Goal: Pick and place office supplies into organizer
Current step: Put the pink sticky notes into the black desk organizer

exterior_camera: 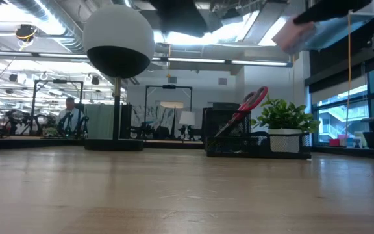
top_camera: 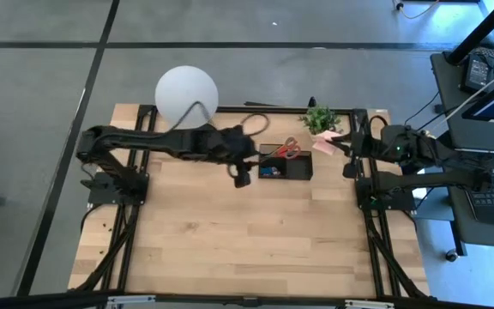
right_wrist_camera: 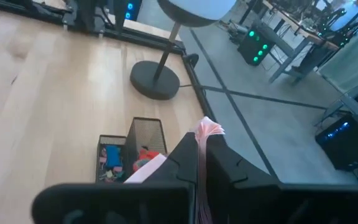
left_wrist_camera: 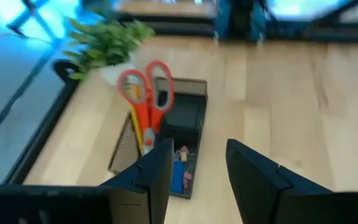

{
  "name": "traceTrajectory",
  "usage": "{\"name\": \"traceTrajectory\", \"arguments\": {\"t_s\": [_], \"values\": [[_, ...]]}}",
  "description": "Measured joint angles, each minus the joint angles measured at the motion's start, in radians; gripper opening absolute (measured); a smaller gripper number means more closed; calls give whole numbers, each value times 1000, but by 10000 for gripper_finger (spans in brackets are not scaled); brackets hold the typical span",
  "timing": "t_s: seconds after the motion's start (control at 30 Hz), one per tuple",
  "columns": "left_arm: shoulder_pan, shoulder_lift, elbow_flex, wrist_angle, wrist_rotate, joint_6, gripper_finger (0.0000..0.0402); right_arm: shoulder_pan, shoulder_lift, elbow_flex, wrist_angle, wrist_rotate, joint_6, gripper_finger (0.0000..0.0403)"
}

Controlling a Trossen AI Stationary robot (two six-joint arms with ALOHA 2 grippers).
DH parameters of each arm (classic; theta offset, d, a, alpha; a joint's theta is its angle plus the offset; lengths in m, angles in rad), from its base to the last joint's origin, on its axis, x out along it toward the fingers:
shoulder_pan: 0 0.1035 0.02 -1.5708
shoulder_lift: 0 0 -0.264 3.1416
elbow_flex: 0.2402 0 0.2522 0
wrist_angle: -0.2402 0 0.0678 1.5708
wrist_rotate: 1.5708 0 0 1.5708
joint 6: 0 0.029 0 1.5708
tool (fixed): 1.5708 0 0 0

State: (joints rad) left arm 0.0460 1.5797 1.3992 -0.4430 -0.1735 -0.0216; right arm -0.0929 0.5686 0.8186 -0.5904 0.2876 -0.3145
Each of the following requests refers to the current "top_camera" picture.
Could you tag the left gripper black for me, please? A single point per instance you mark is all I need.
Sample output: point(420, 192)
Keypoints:
point(236, 146)

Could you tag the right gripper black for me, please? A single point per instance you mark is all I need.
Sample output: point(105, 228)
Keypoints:
point(365, 146)

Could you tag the blue eraser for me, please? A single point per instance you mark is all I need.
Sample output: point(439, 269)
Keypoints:
point(268, 171)

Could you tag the pink sticky note pad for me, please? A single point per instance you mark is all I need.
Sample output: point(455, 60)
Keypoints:
point(324, 141)

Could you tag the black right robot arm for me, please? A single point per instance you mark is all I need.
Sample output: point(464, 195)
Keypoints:
point(427, 171)

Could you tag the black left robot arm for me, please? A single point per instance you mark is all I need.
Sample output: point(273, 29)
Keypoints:
point(144, 139)

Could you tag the black mesh desk organizer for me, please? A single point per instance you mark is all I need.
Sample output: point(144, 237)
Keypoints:
point(298, 169)

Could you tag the potted green plant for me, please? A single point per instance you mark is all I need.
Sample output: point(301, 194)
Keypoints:
point(321, 119)

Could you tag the white globe table lamp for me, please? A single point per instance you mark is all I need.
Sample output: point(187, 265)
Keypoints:
point(186, 96)

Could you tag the black electronic box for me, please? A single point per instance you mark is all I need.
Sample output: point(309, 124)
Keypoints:
point(477, 73)

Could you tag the black caster wheel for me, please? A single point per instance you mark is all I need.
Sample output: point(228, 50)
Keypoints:
point(452, 256)

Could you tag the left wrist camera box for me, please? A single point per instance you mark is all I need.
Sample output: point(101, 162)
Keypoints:
point(242, 178)

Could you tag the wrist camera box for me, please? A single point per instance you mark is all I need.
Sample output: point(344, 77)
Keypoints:
point(242, 178)
point(350, 170)

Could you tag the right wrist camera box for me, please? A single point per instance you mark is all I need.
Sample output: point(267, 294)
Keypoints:
point(350, 170)

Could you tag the black aluminium table frame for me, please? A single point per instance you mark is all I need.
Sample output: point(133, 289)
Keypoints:
point(272, 110)

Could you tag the black diagonal stand post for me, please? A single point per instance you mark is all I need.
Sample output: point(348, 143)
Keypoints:
point(483, 30)

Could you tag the black camera rig crossbar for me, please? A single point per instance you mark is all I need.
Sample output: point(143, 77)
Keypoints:
point(37, 300)

